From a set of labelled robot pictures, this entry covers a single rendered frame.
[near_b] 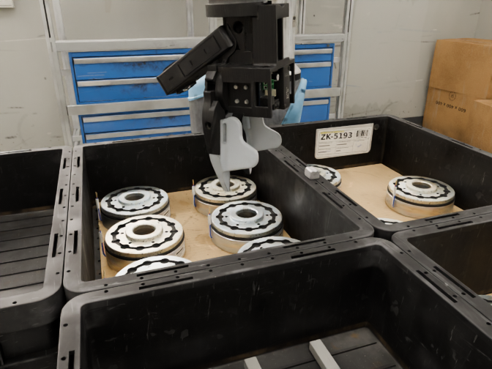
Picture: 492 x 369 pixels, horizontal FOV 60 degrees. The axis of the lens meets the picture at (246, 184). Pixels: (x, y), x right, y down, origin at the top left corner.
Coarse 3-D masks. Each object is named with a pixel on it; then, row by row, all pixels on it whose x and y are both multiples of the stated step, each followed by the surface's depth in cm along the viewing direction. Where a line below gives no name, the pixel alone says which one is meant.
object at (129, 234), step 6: (138, 222) 58; (144, 222) 58; (150, 222) 58; (156, 222) 58; (132, 228) 56; (138, 228) 57; (156, 228) 56; (162, 228) 56; (126, 234) 55; (132, 234) 55; (150, 234) 55; (156, 234) 55; (132, 240) 55; (138, 240) 54; (144, 240) 54; (150, 240) 55
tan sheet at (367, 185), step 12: (348, 168) 86; (360, 168) 86; (372, 168) 86; (384, 168) 86; (348, 180) 80; (360, 180) 80; (372, 180) 80; (384, 180) 80; (348, 192) 76; (360, 192) 76; (372, 192) 76; (384, 192) 76; (360, 204) 71; (372, 204) 71; (384, 204) 71; (384, 216) 67; (396, 216) 67
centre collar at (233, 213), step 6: (234, 210) 61; (240, 210) 62; (246, 210) 62; (252, 210) 62; (258, 210) 61; (234, 216) 60; (258, 216) 60; (240, 222) 59; (246, 222) 58; (252, 222) 59
